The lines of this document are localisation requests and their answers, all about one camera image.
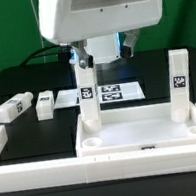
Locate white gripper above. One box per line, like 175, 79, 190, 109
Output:
38, 0, 163, 69

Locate white desk top tray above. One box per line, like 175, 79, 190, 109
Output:
70, 96, 196, 161

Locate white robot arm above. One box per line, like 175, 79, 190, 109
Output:
38, 0, 163, 64

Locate white U-shaped fence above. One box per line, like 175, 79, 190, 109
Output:
0, 103, 196, 194

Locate white marker base plate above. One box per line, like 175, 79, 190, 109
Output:
55, 81, 145, 109

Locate black cable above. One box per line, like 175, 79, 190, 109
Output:
17, 42, 74, 67

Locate white thin cable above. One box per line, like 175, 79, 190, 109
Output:
30, 0, 47, 64

